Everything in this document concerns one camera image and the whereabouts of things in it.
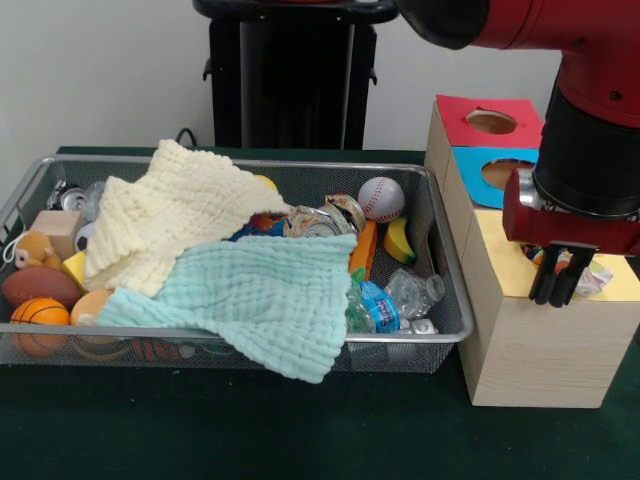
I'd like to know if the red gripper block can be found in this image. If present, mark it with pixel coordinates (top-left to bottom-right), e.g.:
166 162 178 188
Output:
502 168 640 306

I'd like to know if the cream waffle cloth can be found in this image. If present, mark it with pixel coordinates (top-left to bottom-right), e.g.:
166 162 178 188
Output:
83 138 294 296

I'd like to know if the wooden box with three holes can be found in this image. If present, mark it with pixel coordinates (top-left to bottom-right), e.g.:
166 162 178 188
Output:
423 94 640 409

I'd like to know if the clear crushed bottle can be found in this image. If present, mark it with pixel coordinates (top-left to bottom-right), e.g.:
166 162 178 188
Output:
383 268 447 321

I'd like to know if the yellow foam banana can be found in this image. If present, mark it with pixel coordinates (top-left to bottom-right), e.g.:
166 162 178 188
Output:
382 215 417 265

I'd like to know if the crushed bottle with blue label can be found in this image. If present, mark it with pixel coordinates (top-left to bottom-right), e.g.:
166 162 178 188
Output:
347 278 404 334

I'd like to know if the white baseball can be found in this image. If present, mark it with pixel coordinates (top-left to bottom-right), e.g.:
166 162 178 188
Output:
357 176 406 224

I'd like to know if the orange toy carrot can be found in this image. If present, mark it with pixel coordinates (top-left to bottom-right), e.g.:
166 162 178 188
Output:
348 219 379 281

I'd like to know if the crushed printed can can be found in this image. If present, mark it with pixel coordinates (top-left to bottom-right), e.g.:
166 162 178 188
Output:
324 193 367 234

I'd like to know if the crushed silver can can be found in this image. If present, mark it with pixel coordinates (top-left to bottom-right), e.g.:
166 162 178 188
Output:
284 205 351 240

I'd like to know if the mint waffle cloth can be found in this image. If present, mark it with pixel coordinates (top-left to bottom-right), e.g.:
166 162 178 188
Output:
97 234 360 385

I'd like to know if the dark green table cloth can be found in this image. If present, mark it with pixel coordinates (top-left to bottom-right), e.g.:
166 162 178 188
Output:
0 144 640 480

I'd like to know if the peach foam ball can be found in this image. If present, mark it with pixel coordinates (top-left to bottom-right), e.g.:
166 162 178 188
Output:
69 288 115 346

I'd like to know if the yellow foam block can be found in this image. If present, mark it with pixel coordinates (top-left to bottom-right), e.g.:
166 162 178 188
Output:
60 251 90 289

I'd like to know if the plain wooden cube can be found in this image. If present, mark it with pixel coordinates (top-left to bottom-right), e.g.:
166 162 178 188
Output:
30 209 87 261

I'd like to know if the small brown football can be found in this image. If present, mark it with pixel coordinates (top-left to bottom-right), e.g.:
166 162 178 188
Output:
1 265 84 310

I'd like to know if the small orange basketball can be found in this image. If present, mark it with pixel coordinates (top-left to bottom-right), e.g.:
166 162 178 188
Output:
8 297 71 357

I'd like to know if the brown plush monkey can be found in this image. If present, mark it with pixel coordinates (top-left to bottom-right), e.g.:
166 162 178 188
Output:
12 229 64 271

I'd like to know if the shallow wire mesh bin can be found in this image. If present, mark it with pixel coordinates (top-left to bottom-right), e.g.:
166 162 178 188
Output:
0 153 475 374

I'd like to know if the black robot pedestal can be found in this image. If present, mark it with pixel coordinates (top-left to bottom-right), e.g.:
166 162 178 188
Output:
192 0 404 150

